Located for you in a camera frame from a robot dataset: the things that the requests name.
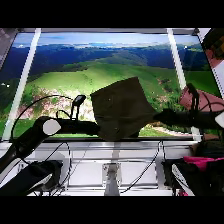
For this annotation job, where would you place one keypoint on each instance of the dark olive garment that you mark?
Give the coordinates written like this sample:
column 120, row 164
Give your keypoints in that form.
column 121, row 108

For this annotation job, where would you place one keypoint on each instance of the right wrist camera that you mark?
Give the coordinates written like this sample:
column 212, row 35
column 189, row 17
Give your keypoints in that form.
column 193, row 95

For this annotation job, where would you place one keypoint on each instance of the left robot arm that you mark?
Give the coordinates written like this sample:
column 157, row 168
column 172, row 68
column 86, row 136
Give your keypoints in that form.
column 30, row 136

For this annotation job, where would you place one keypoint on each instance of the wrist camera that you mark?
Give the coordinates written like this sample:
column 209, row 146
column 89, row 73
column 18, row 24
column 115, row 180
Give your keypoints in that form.
column 79, row 100
column 193, row 95

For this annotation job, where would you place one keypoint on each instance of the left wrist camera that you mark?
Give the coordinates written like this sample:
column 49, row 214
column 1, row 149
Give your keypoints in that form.
column 79, row 100

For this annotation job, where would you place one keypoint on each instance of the dusty pink garment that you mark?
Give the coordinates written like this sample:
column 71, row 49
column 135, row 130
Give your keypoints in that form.
column 210, row 100

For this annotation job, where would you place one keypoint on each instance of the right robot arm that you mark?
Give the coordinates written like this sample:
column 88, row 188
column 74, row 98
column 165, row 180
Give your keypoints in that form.
column 186, row 119

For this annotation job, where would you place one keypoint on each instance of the bright pink garment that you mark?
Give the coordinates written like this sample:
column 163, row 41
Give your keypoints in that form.
column 201, row 162

